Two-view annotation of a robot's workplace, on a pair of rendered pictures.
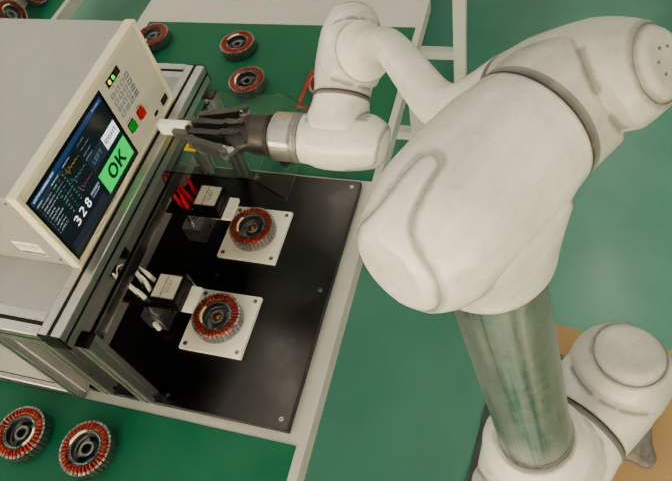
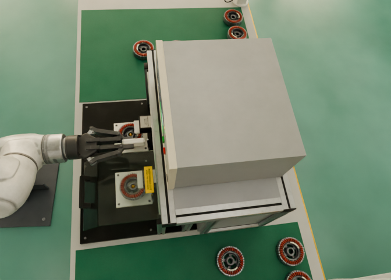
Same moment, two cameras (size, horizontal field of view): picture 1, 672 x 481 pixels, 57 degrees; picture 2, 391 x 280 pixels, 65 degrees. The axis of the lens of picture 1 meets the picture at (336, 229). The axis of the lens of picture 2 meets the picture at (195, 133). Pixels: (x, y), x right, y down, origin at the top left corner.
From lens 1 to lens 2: 1.31 m
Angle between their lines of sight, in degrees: 57
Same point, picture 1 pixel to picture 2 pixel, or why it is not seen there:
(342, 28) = not seen: outside the picture
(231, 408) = (110, 105)
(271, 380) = (96, 120)
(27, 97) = (200, 96)
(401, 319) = not seen: hidden behind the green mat
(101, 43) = (180, 144)
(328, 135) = (20, 136)
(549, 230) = not seen: outside the picture
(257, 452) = (95, 96)
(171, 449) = (131, 88)
